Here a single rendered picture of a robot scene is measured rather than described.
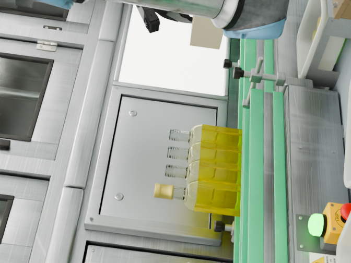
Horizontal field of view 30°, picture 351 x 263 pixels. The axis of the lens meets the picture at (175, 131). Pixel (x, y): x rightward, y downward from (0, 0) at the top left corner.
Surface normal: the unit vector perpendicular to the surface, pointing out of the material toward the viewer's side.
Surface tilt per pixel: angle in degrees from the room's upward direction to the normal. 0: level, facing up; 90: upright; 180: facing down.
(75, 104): 90
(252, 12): 109
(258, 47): 90
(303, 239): 90
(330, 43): 90
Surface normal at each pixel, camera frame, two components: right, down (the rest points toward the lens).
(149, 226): 0.11, -0.63
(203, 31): -0.11, 0.86
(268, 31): 0.36, 0.25
